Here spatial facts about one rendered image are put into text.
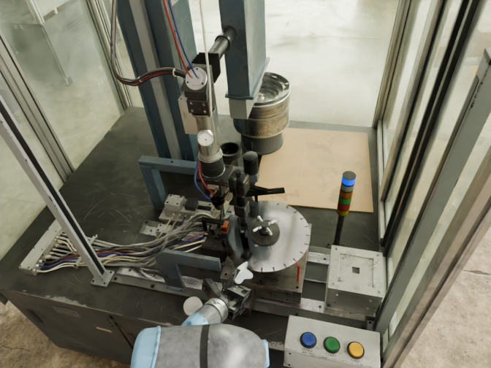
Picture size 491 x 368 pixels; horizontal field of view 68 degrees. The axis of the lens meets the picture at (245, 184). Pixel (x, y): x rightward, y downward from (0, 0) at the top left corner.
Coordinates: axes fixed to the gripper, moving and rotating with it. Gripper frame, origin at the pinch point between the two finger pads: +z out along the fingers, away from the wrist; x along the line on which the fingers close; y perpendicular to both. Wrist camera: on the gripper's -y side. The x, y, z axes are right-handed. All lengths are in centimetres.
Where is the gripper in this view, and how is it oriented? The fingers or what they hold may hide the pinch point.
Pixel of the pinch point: (241, 280)
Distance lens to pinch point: 134.0
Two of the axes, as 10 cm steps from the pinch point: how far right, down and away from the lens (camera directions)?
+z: 4.3, -1.6, 8.9
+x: 2.2, -9.4, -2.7
